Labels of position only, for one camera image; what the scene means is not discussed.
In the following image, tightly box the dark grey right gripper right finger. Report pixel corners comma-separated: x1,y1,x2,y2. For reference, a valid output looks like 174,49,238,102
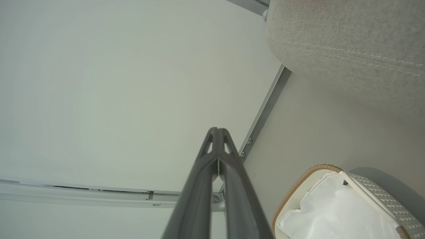
218,127,275,239

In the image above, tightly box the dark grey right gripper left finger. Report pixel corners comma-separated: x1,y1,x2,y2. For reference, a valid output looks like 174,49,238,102
162,127,220,239

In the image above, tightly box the white basket liner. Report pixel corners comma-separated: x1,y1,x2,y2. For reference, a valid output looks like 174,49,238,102
277,171,403,239

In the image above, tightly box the woven laundry basket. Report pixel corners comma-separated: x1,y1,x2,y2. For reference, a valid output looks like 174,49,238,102
271,164,425,239

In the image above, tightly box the grey fabric sofa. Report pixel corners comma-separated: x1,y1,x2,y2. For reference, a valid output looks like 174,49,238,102
265,0,425,117

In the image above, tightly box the grey metal frame rail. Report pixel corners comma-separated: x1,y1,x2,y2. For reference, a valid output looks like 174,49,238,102
0,175,227,213
238,64,293,164

